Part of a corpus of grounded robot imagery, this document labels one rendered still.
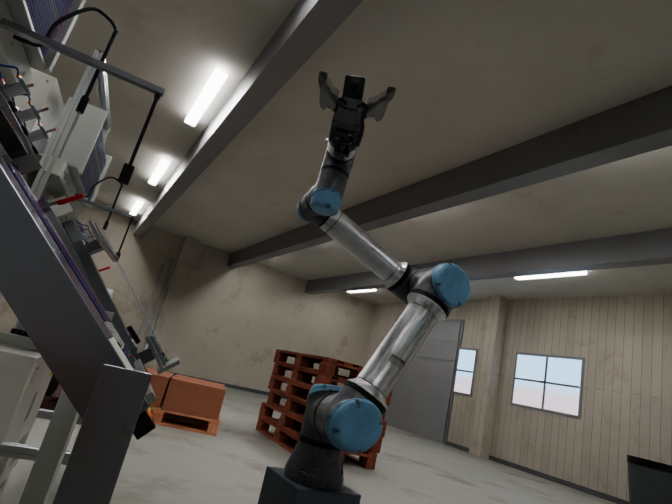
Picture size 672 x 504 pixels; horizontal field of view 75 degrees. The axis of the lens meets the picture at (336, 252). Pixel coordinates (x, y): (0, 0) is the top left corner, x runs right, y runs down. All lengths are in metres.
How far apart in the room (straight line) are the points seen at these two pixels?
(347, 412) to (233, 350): 10.73
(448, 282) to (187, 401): 3.95
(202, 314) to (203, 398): 6.74
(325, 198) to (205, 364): 10.58
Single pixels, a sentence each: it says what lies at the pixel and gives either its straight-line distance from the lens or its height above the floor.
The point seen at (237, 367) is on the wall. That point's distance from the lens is 11.78.
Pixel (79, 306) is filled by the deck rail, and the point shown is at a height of 0.81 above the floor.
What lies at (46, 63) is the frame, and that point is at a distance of 1.46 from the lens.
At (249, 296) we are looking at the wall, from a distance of 11.80.
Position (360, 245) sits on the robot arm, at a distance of 1.22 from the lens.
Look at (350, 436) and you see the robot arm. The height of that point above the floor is 0.69.
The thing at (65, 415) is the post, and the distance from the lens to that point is 1.56.
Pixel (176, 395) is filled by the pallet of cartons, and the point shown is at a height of 0.29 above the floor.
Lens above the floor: 0.80
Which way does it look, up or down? 16 degrees up
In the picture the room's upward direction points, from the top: 13 degrees clockwise
